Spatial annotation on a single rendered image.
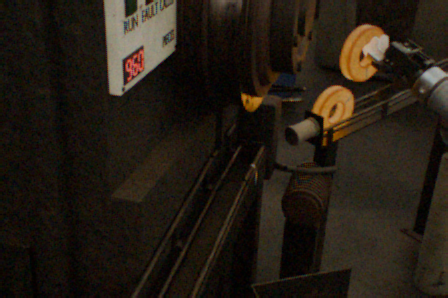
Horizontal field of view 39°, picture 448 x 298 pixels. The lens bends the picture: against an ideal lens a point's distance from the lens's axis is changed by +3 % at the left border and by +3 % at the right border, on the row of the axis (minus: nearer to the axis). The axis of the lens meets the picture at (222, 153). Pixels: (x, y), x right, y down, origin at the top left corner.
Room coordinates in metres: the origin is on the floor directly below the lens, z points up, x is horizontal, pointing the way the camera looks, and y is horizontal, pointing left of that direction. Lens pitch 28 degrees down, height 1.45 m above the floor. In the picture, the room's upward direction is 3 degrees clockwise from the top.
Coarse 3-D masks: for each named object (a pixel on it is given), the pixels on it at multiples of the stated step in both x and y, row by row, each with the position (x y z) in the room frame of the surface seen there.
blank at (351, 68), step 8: (368, 24) 1.70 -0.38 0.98; (352, 32) 1.66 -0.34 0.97; (360, 32) 1.65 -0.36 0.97; (368, 32) 1.66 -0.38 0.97; (376, 32) 1.68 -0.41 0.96; (352, 40) 1.64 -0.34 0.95; (360, 40) 1.64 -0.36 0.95; (368, 40) 1.66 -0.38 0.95; (344, 48) 1.64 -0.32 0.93; (352, 48) 1.62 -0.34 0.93; (360, 48) 1.64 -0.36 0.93; (344, 56) 1.63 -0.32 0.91; (352, 56) 1.62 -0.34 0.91; (344, 64) 1.63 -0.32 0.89; (352, 64) 1.63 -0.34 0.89; (360, 64) 1.65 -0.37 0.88; (368, 64) 1.67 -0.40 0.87; (344, 72) 1.64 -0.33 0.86; (352, 72) 1.63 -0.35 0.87; (360, 72) 1.65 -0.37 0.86; (368, 72) 1.67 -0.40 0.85; (360, 80) 1.65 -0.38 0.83
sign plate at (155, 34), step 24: (120, 0) 0.94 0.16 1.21; (144, 0) 1.03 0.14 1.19; (168, 0) 1.13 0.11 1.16; (120, 24) 0.93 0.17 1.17; (144, 24) 1.02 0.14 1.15; (168, 24) 1.13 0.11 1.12; (120, 48) 0.93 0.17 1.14; (144, 48) 1.02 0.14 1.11; (168, 48) 1.13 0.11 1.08; (120, 72) 0.93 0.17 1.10; (144, 72) 1.02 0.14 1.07
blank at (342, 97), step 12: (324, 96) 1.70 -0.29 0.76; (336, 96) 1.71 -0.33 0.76; (348, 96) 1.74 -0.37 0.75; (324, 108) 1.68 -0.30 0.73; (336, 108) 1.76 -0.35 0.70; (348, 108) 1.75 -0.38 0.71; (324, 120) 1.68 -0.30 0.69; (336, 120) 1.73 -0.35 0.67; (324, 132) 1.69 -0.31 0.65; (336, 132) 1.72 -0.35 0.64
